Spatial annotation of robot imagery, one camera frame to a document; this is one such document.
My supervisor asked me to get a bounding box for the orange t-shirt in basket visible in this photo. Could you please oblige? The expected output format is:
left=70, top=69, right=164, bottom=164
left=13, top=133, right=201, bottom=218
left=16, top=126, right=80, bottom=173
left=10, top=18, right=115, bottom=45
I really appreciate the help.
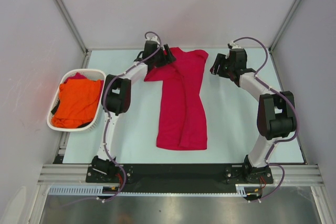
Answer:
left=51, top=79, right=104, bottom=129

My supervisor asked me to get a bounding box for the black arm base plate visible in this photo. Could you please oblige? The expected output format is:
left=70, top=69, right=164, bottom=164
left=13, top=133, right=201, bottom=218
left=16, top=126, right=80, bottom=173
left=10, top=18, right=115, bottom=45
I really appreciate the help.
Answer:
left=86, top=164, right=274, bottom=194

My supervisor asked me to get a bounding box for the aluminium frame rail front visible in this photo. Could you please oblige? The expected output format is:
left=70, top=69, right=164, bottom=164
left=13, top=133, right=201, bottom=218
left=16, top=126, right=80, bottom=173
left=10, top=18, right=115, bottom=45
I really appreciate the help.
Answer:
left=37, top=164, right=324, bottom=186

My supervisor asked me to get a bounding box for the white slotted cable duct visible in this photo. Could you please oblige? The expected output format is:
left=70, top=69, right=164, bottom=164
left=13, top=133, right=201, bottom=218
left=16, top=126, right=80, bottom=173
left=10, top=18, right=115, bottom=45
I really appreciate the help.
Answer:
left=49, top=185, right=119, bottom=196

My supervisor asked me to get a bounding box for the crimson red t-shirt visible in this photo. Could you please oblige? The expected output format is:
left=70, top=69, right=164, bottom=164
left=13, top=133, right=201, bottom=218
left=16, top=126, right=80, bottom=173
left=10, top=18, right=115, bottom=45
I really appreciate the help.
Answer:
left=144, top=47, right=208, bottom=151

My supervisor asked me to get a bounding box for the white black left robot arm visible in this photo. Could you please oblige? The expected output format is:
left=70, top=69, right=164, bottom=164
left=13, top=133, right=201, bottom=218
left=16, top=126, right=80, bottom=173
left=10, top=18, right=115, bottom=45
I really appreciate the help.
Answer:
left=86, top=35, right=176, bottom=183

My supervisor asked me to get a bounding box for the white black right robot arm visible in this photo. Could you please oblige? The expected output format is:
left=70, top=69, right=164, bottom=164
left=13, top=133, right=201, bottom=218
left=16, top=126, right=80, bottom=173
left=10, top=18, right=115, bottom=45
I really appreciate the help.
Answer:
left=210, top=46, right=298, bottom=184

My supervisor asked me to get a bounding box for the white plastic laundry basket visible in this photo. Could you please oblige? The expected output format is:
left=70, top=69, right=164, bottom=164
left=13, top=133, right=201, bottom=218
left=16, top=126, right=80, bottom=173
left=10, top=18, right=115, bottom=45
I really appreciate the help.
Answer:
left=47, top=69, right=106, bottom=132

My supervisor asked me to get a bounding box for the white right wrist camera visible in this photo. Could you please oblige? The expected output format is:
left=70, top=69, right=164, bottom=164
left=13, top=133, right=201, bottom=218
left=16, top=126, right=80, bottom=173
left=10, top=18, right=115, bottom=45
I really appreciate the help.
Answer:
left=227, top=41, right=242, bottom=50

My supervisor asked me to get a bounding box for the aluminium corner post right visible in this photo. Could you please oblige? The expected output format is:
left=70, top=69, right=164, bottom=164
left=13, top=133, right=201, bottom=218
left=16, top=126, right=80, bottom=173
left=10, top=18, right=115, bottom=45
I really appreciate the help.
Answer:
left=268, top=0, right=303, bottom=54

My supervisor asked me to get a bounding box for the aluminium corner post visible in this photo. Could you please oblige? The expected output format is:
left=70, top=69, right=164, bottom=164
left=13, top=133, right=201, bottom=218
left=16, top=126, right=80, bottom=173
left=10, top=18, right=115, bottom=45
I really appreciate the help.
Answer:
left=53, top=0, right=88, bottom=55
left=268, top=0, right=303, bottom=54

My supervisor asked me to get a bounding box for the aluminium corner post left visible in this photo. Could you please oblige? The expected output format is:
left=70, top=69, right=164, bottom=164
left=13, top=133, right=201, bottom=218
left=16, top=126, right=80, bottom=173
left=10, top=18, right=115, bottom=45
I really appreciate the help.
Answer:
left=53, top=0, right=88, bottom=55

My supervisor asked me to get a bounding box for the dark red shirt in basket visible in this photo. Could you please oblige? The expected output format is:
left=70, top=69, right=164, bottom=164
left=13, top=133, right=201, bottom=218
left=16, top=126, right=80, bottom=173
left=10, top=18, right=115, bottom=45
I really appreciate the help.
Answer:
left=64, top=72, right=87, bottom=84

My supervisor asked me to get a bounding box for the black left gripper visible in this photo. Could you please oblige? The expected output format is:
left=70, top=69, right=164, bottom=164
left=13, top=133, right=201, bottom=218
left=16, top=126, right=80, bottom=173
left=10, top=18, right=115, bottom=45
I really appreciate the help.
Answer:
left=152, top=44, right=176, bottom=68

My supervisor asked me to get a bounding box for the black garment in basket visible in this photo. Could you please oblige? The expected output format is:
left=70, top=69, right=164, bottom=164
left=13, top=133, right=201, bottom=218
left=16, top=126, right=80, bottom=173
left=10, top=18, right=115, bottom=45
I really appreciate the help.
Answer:
left=51, top=100, right=60, bottom=115

